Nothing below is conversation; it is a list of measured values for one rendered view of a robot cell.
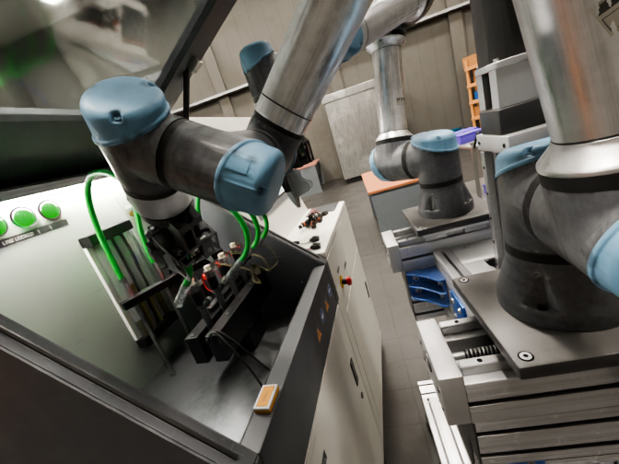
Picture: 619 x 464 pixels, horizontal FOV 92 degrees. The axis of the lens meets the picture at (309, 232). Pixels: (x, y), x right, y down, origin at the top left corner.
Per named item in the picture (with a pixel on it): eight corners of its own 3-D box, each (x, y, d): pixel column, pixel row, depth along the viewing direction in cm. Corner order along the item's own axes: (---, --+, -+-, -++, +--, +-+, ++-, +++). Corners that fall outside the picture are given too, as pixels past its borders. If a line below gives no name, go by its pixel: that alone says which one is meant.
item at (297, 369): (293, 522, 49) (259, 453, 44) (268, 520, 50) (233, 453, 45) (337, 304, 105) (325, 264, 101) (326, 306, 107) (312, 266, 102)
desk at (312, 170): (326, 182, 901) (319, 158, 880) (323, 191, 772) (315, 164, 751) (303, 189, 914) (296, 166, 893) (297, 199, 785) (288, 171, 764)
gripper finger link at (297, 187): (314, 206, 71) (302, 168, 68) (291, 212, 73) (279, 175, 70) (317, 203, 74) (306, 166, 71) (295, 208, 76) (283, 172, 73)
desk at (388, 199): (415, 205, 437) (406, 161, 418) (443, 237, 314) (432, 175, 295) (371, 217, 449) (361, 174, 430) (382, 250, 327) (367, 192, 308)
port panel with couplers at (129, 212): (167, 283, 100) (123, 195, 92) (159, 284, 101) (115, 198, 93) (189, 265, 112) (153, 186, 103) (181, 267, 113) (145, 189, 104)
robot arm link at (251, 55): (280, 36, 64) (245, 39, 59) (296, 90, 67) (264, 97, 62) (262, 52, 70) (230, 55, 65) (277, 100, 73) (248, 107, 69)
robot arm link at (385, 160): (406, 181, 87) (390, -29, 78) (367, 185, 99) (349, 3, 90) (429, 177, 94) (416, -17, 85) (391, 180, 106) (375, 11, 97)
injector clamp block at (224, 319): (239, 382, 77) (216, 334, 73) (206, 384, 80) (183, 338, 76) (278, 306, 109) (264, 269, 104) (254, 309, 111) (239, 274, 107)
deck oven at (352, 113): (401, 160, 859) (384, 81, 798) (411, 166, 734) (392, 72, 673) (344, 177, 890) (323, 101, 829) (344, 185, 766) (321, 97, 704)
